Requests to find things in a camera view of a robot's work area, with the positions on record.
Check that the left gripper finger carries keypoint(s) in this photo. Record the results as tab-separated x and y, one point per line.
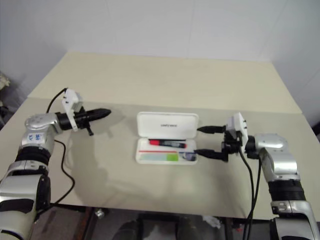
97	117
98	111

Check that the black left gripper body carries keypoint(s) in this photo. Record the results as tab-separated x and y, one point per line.
80	118

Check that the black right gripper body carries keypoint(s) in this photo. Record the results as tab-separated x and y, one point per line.
233	145

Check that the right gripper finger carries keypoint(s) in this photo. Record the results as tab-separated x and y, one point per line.
212	129
212	153

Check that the black marker with red cap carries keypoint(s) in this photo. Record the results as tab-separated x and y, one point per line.
170	143

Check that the white pen case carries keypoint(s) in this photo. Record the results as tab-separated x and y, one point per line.
167	120

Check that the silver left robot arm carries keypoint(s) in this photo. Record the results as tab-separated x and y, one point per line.
37	121

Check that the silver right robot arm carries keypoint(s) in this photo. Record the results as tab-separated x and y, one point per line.
272	142

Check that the white label blue handwriting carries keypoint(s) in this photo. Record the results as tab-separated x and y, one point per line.
35	137

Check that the crumpled white paper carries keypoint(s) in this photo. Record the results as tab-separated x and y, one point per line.
212	221

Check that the dark metal table leg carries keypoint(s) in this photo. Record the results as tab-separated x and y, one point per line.
230	230
90	225

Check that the dark metal table crossbar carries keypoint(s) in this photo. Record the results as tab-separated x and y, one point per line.
157	216

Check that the crumpled whitish cloth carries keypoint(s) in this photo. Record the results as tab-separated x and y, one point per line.
4	80

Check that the silver metal table fitting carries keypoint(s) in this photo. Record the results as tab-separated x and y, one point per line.
100	214

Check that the dark rounded shape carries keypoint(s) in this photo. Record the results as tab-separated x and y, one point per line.
130	232

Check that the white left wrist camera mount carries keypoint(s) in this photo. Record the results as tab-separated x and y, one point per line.
70	100

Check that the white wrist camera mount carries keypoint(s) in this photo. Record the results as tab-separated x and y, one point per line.
236	122
70	100

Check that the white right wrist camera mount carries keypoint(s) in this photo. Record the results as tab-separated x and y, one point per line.
236	122

